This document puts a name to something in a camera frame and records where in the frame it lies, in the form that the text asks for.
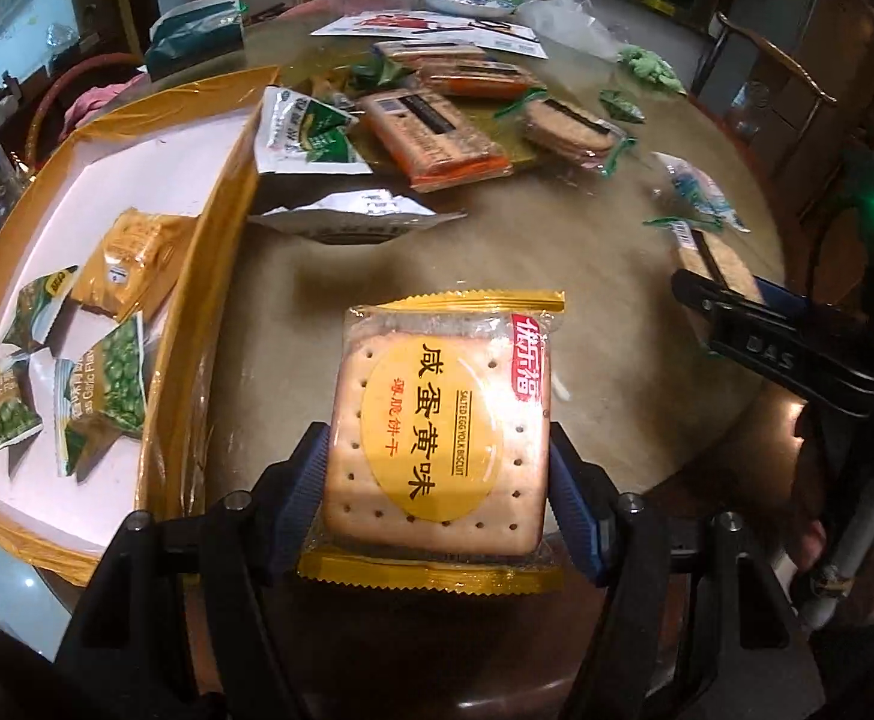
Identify light green snack packet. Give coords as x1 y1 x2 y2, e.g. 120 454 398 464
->
600 90 646 123

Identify blue and white plate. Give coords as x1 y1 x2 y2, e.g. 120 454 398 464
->
420 0 517 17

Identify crumpled green wrapper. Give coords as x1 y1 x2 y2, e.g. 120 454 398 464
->
617 45 687 91

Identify red round-back chair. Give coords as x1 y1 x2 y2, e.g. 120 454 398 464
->
24 52 145 166

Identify pink cloth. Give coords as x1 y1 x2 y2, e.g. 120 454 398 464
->
62 75 154 136

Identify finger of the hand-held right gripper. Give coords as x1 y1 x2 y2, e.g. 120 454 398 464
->
669 268 874 417
752 276 858 331

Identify person's right hand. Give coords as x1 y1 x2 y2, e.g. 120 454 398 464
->
778 405 836 593

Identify clear sandwich biscuit pack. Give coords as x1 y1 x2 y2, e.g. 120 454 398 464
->
643 217 768 331
495 90 637 175

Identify silver foil sachet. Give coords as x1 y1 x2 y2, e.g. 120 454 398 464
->
248 190 468 245

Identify yellow salted egg biscuit packet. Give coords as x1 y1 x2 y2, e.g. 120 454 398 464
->
296 291 567 595

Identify white plastic bag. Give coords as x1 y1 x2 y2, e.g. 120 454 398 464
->
516 0 625 61

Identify clear blue-print wrapper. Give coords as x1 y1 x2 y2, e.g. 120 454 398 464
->
651 152 752 233

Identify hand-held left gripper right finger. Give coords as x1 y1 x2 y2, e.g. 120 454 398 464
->
546 420 821 720

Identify white and green sachet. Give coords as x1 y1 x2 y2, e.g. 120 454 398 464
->
255 86 374 177

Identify teal and white box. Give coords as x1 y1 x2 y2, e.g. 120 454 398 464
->
144 0 250 80

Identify printed paper flyer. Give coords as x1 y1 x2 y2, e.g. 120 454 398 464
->
309 9 550 61

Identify green pea snack packet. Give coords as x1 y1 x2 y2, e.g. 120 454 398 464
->
0 265 80 352
0 351 44 466
53 311 154 477

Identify small dark green packet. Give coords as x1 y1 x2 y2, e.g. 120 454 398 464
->
347 56 417 91

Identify orange cracker pack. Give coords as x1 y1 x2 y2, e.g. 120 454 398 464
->
372 40 487 65
416 58 547 100
354 88 514 192

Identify yellow-edged cardboard tray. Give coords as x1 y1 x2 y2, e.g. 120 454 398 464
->
0 66 280 587

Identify dark wooden chair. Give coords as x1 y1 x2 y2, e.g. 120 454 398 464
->
688 11 839 226

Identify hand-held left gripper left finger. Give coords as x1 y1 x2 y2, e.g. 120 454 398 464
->
54 424 333 720

